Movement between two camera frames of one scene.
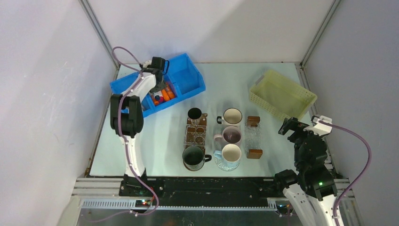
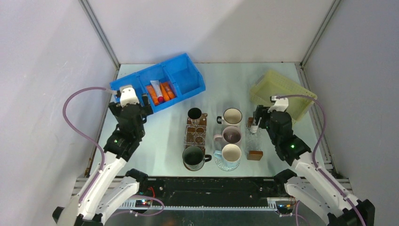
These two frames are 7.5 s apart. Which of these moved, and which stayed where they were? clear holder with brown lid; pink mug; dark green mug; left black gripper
Moved: left black gripper
Stayed: clear holder with brown lid; dark green mug; pink mug
